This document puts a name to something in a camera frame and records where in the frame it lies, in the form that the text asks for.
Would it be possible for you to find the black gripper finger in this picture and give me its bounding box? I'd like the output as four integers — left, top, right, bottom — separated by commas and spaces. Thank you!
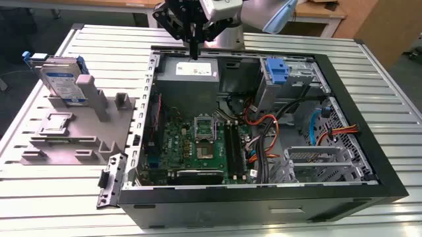
152, 2, 195, 61
195, 19, 231, 61

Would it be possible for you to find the hard disk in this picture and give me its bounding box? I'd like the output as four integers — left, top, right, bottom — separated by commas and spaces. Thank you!
21, 51, 91, 107

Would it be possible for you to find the light blue data wire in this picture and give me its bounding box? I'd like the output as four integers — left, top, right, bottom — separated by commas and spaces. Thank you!
308, 107, 332, 147

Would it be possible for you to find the orange red power wire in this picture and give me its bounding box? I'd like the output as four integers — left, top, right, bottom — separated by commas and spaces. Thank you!
318, 124, 362, 145

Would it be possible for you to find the grey metal disk bay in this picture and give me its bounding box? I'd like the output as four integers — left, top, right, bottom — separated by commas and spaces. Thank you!
278, 145, 368, 184

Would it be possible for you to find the blue plastic drive latch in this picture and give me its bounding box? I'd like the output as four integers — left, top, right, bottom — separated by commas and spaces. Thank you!
264, 57, 290, 85

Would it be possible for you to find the grey power supply unit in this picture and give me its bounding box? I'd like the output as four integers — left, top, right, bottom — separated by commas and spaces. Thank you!
155, 57, 220, 119

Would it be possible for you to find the grey metal drive cage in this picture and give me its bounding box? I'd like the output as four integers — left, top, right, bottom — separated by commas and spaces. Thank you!
255, 57, 330, 117

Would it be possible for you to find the black RAM slot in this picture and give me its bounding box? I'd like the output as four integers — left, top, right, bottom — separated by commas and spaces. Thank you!
223, 120, 239, 180
232, 120, 247, 180

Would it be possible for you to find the green motherboard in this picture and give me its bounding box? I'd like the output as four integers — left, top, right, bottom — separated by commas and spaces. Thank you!
141, 116, 262, 186

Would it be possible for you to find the CPU socket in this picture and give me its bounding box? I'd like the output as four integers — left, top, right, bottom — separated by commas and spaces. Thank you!
195, 142, 217, 160

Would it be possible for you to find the grey plastic parts rack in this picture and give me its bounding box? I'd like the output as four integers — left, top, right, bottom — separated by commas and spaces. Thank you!
18, 75, 139, 165

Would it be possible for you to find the silver CPU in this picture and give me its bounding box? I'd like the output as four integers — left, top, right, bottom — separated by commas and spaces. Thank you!
45, 117, 69, 131

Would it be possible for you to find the green RAM stick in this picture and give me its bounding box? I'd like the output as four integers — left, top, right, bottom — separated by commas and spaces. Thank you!
45, 137, 81, 144

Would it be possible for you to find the black graphics card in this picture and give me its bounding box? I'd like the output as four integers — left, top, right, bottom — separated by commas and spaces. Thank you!
165, 168, 224, 186

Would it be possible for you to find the black chair caster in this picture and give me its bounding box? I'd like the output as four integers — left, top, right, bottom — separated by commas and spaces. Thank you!
408, 45, 422, 60

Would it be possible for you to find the black open PC case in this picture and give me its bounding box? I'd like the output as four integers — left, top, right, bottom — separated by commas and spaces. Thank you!
116, 45, 410, 229

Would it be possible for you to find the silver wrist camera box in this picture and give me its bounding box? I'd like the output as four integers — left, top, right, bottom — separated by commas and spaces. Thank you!
199, 0, 244, 24

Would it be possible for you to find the wooden desk white frame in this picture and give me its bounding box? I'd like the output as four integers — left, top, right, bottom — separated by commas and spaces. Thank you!
31, 0, 159, 28
292, 0, 348, 38

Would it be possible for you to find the thin red wire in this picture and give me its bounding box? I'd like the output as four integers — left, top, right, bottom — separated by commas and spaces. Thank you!
148, 93, 163, 146

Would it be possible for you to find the black yellow wire bundle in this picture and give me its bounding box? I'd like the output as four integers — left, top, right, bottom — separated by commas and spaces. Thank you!
212, 106, 247, 122

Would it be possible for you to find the metal socket cover frame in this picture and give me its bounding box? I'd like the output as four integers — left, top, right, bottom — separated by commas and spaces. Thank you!
193, 114, 216, 143

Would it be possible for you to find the orange wire bundle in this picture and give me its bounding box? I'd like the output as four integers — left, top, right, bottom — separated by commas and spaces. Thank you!
244, 96, 282, 163

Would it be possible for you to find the black cable bundle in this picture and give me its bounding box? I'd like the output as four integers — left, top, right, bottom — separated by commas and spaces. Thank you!
256, 96, 327, 185

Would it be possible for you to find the grey hinged case bracket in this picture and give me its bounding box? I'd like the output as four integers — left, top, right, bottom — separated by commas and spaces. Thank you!
96, 152, 129, 210

